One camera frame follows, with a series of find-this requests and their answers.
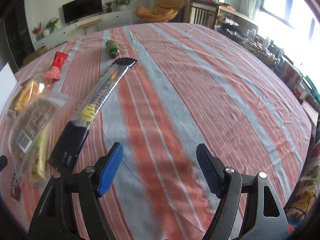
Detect green yellow snack packet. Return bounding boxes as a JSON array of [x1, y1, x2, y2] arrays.
[[29, 126, 50, 186]]

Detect long clear black snack tube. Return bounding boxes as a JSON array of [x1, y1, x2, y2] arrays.
[[48, 57, 137, 174]]

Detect clear bag yellow bread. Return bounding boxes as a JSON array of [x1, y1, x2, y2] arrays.
[[7, 75, 47, 119]]

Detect snickers chocolate bar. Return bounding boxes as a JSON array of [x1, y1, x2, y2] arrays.
[[10, 170, 21, 202]]

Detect floral cushion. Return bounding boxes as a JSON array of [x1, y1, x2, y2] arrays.
[[284, 123, 319, 231]]

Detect clear bag brown cakes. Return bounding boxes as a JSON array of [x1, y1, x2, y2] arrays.
[[8, 91, 76, 171]]

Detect white storage box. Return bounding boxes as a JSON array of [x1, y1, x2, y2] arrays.
[[0, 62, 17, 113]]

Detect cardboard box on floor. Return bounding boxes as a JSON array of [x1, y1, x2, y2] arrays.
[[23, 46, 48, 66]]

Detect red snack packet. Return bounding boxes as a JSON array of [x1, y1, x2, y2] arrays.
[[43, 51, 68, 80]]

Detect red flowers vase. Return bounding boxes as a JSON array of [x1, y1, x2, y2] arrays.
[[32, 22, 42, 41]]

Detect green plant white vase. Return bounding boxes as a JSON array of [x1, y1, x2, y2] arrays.
[[42, 17, 59, 37]]

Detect striped red grey tablecloth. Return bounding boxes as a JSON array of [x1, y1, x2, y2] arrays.
[[0, 22, 313, 240]]

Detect green snack roll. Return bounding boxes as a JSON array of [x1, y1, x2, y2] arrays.
[[105, 40, 120, 59]]

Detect wooden stool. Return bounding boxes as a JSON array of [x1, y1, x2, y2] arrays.
[[78, 18, 103, 35]]

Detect black television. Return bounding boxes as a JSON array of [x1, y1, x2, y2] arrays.
[[62, 0, 103, 24]]

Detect small potted plant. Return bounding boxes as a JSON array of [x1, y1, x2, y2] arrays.
[[105, 2, 113, 13]]

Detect white tv cabinet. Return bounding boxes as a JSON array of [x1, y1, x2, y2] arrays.
[[33, 9, 133, 50]]

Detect potted green plant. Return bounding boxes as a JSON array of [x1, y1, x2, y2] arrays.
[[113, 0, 133, 10]]

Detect cluttered side table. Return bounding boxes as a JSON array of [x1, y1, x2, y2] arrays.
[[217, 4, 318, 106]]

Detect wooden dining chair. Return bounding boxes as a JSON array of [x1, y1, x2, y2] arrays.
[[188, 0, 221, 29]]

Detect orange lounge chair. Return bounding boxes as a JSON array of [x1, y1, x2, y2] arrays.
[[135, 0, 185, 23]]

